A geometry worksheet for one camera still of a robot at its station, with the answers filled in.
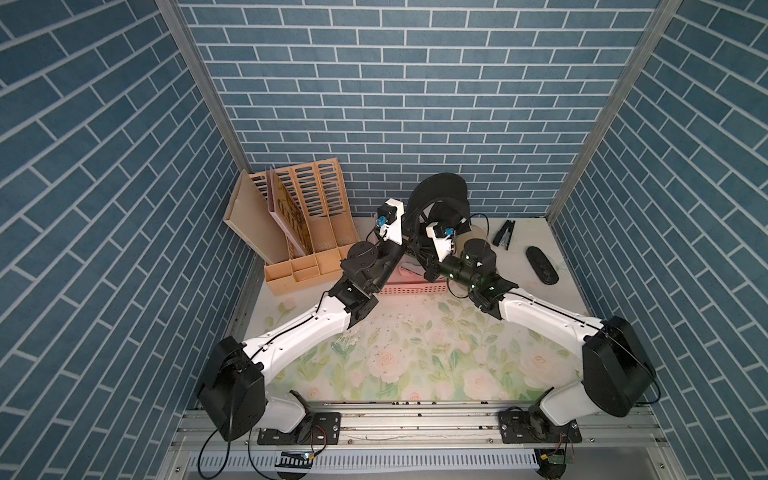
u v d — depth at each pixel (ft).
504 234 3.77
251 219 3.18
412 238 1.96
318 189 3.55
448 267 2.31
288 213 3.07
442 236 2.19
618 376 1.44
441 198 2.31
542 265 3.44
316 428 2.41
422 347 2.89
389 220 1.80
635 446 2.43
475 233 3.43
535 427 2.16
